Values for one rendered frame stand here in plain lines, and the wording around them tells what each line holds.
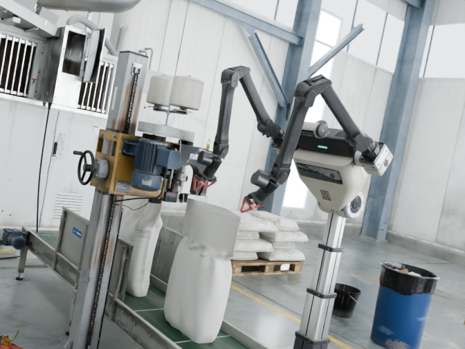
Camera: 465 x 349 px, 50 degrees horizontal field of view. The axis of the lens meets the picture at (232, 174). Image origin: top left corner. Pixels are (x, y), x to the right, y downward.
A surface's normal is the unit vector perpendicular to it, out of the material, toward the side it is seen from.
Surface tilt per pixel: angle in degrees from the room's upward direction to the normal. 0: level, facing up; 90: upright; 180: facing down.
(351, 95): 90
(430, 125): 90
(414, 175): 90
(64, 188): 90
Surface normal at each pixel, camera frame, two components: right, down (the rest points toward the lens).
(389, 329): -0.56, -0.01
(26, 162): 0.63, 0.16
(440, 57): -0.76, -0.11
